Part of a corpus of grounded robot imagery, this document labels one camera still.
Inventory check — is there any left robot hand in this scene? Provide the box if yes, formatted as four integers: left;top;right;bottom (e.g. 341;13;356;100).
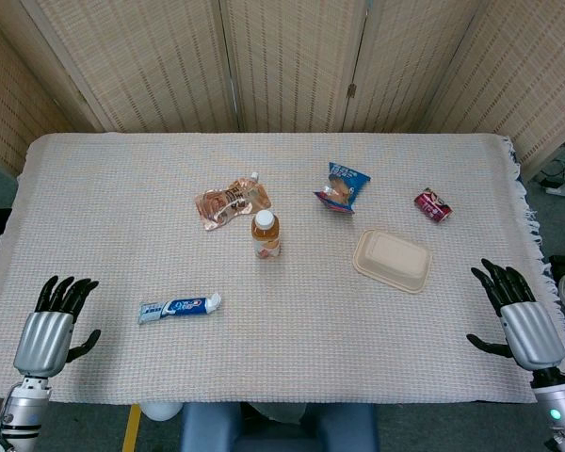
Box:
12;275;102;379

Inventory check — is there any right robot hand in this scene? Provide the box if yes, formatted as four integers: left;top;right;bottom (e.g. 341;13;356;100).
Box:
466;258;565;373

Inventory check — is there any blue white toothpaste tube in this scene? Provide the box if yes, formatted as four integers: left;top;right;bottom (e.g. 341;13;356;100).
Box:
137;292;222;326

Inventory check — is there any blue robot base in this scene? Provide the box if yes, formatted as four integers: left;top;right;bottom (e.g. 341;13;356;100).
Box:
178;402;380;452

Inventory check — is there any orange drink bottle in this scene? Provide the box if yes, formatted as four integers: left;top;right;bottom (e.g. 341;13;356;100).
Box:
250;209;283;261

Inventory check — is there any beige lunch box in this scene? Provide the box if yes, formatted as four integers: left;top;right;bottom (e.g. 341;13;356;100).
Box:
352;228;433;295

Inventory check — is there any crushed red can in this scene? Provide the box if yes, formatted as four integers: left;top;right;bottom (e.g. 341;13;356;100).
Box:
413;186;454;224

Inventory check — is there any woven beige tablecloth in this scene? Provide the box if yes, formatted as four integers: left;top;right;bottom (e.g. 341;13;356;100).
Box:
0;132;565;406

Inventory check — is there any copper spouted drink pouch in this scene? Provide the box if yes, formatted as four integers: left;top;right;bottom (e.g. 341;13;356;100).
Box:
194;171;272;232

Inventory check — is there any blue snack packet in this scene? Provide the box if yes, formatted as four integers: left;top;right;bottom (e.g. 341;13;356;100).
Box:
313;162;372;216

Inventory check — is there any woven folding screen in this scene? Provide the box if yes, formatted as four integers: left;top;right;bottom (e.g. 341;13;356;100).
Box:
0;0;565;183

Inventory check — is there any black cable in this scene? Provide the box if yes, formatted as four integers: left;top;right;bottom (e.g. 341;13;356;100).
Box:
529;158;565;186

